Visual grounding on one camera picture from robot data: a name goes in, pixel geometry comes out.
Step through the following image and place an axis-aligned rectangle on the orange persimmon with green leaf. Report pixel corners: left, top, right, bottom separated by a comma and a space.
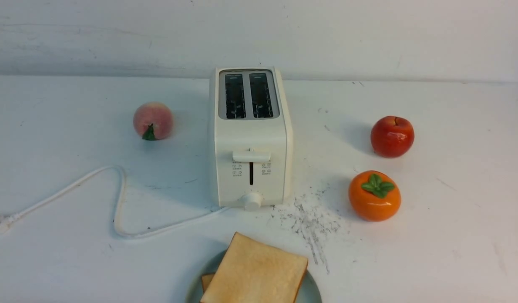
348, 170, 402, 222

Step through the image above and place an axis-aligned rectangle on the light blue round plate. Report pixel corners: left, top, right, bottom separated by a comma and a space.
184, 250, 322, 303

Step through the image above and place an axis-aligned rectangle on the toast slice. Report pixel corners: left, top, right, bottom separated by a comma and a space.
200, 272, 216, 292
199, 232, 309, 303

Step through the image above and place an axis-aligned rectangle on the red apple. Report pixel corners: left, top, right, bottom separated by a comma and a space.
370, 116, 415, 158

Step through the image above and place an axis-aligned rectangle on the pink peach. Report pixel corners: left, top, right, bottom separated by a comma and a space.
133, 102, 175, 141

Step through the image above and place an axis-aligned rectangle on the white two-slot toaster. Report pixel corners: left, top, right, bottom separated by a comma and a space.
207, 67, 294, 211

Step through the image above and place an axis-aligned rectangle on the white power cord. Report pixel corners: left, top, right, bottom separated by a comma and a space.
0, 165, 232, 240

